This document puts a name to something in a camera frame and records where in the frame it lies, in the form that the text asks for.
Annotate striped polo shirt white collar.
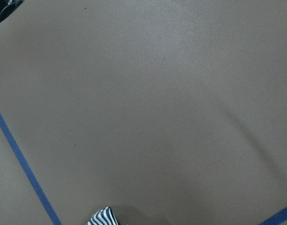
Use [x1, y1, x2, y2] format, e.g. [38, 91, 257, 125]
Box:
[87, 206, 120, 225]

